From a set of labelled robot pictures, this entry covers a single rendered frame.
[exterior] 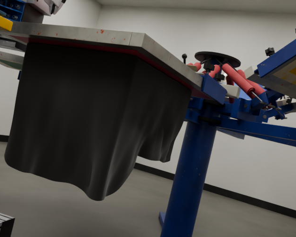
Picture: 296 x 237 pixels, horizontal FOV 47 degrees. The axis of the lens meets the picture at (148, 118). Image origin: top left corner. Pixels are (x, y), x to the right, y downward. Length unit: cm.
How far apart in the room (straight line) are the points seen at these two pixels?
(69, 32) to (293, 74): 109
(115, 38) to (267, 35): 505
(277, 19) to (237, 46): 73
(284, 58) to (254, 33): 434
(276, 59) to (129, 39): 88
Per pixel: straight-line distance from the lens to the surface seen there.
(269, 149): 550
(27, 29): 115
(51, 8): 144
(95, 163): 101
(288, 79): 175
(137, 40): 89
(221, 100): 153
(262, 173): 551
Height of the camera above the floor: 76
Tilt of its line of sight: 2 degrees up
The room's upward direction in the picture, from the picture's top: 13 degrees clockwise
